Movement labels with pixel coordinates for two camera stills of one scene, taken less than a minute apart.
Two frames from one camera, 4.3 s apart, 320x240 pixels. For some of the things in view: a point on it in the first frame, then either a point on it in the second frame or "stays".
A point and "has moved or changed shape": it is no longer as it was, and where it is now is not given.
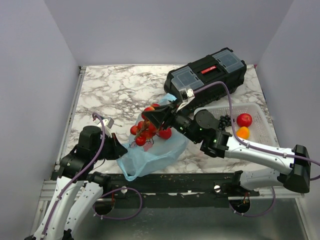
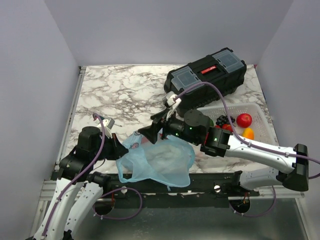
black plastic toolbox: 218,75 stays
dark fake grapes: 224,121 stays
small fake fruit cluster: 146,129 to 224,126
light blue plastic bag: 167,98 has moved or changed shape
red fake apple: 244,119 stays
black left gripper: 118,149 stays
